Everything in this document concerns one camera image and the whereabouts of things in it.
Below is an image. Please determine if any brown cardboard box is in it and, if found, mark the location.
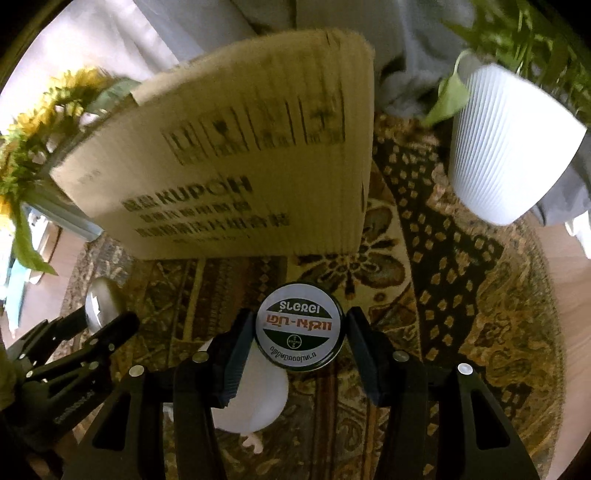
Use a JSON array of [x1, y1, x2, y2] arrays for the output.
[[48, 28, 376, 263]]

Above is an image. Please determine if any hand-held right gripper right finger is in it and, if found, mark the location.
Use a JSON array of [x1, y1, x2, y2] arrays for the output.
[[345, 306, 541, 480]]

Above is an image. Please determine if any round green white tin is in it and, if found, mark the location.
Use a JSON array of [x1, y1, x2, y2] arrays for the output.
[[254, 282, 346, 370]]

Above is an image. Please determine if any white round device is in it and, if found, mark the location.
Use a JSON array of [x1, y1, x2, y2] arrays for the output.
[[198, 337, 289, 452]]

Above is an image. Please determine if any beige curtain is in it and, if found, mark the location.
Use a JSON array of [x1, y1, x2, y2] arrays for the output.
[[0, 0, 259, 134]]

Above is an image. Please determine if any grey ribbed vase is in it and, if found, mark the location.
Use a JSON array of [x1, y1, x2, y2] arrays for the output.
[[23, 185, 105, 241]]

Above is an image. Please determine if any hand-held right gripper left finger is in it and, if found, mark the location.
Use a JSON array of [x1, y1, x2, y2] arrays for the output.
[[60, 308, 257, 480]]

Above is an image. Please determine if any light blue cloth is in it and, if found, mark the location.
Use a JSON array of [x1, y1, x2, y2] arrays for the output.
[[0, 258, 33, 319]]

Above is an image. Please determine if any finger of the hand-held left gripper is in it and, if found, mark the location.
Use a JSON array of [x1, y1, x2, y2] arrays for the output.
[[28, 313, 140, 380], [7, 308, 90, 358]]

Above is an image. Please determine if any sunflower bouquet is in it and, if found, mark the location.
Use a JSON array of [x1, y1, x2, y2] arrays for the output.
[[0, 67, 139, 278]]

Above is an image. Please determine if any silver oval object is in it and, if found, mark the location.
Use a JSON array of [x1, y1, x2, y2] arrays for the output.
[[84, 277, 125, 333]]

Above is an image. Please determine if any patterned brown table rug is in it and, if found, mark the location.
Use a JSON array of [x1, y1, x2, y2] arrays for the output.
[[60, 111, 566, 480]]

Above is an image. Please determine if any white ribbed plant pot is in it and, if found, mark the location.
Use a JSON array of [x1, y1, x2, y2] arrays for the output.
[[449, 52, 588, 227]]

